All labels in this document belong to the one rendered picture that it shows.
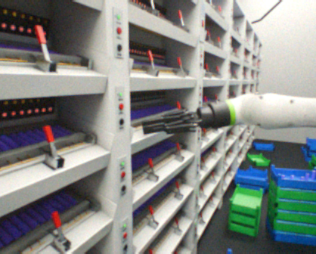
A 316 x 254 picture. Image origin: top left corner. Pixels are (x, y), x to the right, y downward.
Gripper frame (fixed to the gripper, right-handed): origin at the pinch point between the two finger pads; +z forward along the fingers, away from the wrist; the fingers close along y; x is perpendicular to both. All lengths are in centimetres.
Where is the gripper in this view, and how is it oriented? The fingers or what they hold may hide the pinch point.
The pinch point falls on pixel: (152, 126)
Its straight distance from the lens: 80.7
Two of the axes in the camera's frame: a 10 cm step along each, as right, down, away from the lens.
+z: -9.8, 1.7, -0.6
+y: -1.4, -4.8, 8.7
